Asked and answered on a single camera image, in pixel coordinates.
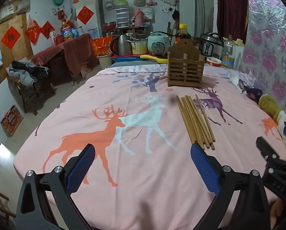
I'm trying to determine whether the white plastic spoon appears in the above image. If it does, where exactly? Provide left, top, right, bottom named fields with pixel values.
left=230, top=73, right=243, bottom=94

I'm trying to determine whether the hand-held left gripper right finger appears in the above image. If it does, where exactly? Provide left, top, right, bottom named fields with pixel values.
left=190, top=143, right=271, bottom=230

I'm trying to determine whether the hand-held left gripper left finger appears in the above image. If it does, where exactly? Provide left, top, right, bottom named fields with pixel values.
left=16, top=143, right=97, bottom=230

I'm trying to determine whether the grey sheet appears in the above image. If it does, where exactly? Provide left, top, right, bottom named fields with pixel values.
left=105, top=60, right=169, bottom=70

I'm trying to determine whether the white printed bag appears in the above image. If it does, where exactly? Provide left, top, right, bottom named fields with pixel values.
left=143, top=7, right=155, bottom=21

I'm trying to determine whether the cardboard box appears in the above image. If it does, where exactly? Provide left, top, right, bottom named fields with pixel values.
left=81, top=62, right=92, bottom=77

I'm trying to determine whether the pink thermos jug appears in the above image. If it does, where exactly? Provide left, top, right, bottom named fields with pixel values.
left=133, top=8, right=146, bottom=27

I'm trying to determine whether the wooden door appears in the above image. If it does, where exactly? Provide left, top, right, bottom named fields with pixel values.
left=0, top=12, right=34, bottom=92

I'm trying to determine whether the table with red cover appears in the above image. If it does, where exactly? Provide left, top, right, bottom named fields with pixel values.
left=32, top=34, right=94, bottom=85

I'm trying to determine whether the red printed box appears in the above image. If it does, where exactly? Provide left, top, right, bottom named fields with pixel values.
left=1, top=105, right=24, bottom=137

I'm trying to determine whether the dark purple cloth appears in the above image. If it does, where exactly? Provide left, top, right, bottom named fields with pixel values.
left=245, top=86, right=263, bottom=104

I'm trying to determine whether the dark sauce bottle yellow cap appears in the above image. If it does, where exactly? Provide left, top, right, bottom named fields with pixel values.
left=175, top=24, right=193, bottom=46

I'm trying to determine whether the stainless steel kettle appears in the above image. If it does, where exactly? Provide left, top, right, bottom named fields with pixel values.
left=110, top=34, right=133, bottom=56

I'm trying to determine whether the red and white bowl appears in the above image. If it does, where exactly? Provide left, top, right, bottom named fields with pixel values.
left=206, top=57, right=222, bottom=68

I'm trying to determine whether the yellow pot with steel lid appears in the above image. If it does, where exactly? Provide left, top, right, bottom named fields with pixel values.
left=127, top=38, right=148, bottom=55

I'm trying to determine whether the stacked steel food carrier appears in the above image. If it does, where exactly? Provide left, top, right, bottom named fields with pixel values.
left=115, top=0, right=130, bottom=28

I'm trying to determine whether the pile of wooden chopsticks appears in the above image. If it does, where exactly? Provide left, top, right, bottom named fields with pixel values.
left=176, top=94, right=216, bottom=150

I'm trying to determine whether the wooden chair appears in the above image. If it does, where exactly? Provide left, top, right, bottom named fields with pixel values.
left=7, top=74, right=55, bottom=113

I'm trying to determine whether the red plastic bag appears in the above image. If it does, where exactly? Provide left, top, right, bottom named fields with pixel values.
left=25, top=20, right=40, bottom=46

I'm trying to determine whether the silver black pressure cooker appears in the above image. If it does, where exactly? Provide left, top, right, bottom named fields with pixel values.
left=200, top=32, right=224, bottom=59

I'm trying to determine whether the floral plastic wall sheet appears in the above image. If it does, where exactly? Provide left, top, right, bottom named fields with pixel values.
left=239, top=0, right=286, bottom=149

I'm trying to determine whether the white refrigerator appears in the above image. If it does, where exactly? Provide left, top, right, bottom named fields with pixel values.
left=75, top=0, right=104, bottom=39

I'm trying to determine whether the yellow cooking oil jug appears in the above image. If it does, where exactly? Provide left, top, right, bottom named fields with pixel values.
left=61, top=20, right=74, bottom=40

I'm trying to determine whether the wooden slatted chopstick holder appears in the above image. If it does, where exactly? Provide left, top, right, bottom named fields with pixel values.
left=167, top=39, right=205, bottom=88

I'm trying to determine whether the red gift box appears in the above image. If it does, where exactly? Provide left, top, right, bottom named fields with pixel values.
left=92, top=36, right=115, bottom=55

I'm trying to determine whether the white carton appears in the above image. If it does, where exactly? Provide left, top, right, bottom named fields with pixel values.
left=233, top=38, right=245, bottom=70

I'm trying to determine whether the white bucket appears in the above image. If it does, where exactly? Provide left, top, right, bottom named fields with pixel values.
left=97, top=54, right=112, bottom=69

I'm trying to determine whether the yellow plush cloth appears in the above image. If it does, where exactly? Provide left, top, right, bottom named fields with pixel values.
left=258, top=94, right=286, bottom=135

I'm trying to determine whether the yellow frying pan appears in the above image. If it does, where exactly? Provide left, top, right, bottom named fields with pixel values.
left=140, top=55, right=169, bottom=64

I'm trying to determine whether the pink deer printed blanket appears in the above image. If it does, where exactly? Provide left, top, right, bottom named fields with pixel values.
left=14, top=63, right=284, bottom=230

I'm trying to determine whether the clear plastic oil bottle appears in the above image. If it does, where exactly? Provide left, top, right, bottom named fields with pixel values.
left=221, top=35, right=236, bottom=69

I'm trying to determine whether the pale green rice cooker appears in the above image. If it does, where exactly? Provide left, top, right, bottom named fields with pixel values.
left=147, top=32, right=171, bottom=55

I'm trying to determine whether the red diamond wall poster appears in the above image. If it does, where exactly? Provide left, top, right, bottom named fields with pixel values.
left=40, top=21, right=55, bottom=39
left=76, top=6, right=95, bottom=25
left=1, top=26, right=21, bottom=50

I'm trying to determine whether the pile of dark clothes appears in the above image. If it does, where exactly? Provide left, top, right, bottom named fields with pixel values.
left=6, top=61, right=50, bottom=87

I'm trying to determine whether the blue board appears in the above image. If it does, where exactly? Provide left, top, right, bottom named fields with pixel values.
left=111, top=53, right=148, bottom=63

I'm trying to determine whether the small wooden table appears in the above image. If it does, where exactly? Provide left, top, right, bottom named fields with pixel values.
left=105, top=25, right=150, bottom=39

